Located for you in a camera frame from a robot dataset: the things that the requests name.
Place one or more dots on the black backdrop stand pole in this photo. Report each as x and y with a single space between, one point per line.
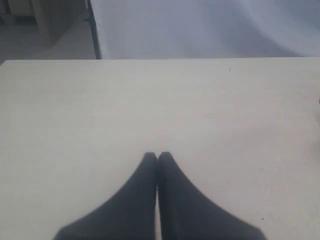
93 29

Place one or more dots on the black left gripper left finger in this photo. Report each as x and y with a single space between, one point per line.
128 215

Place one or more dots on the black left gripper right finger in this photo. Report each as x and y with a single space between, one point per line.
187 214

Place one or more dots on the beige wooden furniture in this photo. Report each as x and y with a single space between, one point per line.
53 17

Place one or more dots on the white backdrop cloth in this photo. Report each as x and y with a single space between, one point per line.
168 29

